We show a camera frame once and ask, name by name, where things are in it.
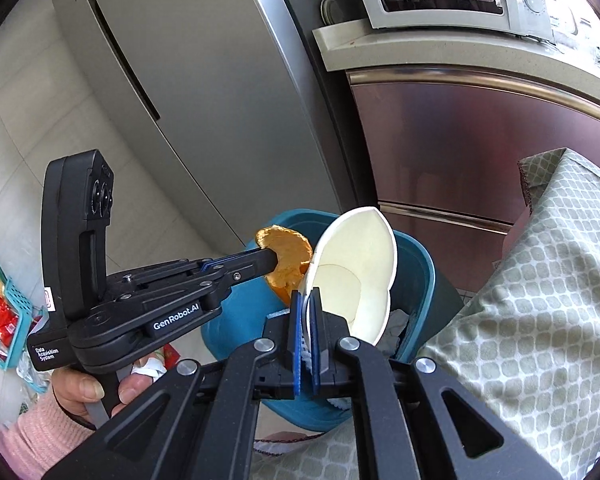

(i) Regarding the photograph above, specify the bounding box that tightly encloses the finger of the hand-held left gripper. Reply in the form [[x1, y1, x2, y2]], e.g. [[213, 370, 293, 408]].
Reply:
[[201, 247, 281, 292]]

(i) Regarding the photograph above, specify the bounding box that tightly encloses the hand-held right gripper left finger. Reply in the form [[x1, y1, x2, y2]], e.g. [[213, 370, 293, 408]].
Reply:
[[40, 289, 304, 480]]

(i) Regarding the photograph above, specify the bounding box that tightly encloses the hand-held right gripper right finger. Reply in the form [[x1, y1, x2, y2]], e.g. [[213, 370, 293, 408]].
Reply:
[[311, 287, 564, 480]]

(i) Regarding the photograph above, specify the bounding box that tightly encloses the large orange peel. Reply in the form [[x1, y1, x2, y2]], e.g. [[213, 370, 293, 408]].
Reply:
[[254, 226, 314, 307]]

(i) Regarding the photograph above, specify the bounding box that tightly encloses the white tissue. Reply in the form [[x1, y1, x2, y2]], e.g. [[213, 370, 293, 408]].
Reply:
[[384, 309, 419, 354]]

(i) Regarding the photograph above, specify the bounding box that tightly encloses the white paper cup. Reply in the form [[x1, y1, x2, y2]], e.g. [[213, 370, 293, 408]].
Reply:
[[300, 206, 399, 363]]

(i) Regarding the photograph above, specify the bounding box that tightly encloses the teal trash bin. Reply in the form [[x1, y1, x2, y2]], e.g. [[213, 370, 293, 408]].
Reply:
[[200, 210, 466, 432]]

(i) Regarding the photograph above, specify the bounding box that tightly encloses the person's left forearm pink sleeve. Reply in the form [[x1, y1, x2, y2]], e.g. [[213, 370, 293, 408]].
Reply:
[[0, 394, 100, 480]]

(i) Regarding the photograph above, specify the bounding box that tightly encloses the person's left hand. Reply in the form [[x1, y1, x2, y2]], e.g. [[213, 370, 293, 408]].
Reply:
[[51, 366, 167, 429]]

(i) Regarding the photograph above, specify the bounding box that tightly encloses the teal plastic basket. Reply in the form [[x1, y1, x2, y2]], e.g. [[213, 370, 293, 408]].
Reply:
[[0, 251, 49, 372]]

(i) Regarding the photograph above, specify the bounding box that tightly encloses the silver refrigerator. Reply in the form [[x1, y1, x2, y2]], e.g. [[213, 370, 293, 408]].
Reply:
[[51, 0, 362, 258]]

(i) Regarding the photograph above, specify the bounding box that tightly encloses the patterned tablecloth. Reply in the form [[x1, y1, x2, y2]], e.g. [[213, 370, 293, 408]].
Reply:
[[252, 147, 600, 480]]

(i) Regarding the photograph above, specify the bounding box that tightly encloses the kitchen counter with cabinets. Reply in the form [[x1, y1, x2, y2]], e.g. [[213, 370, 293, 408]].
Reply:
[[312, 19, 600, 293]]

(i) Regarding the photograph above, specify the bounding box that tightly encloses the white plate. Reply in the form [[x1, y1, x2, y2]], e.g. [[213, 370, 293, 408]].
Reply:
[[321, 0, 355, 27]]

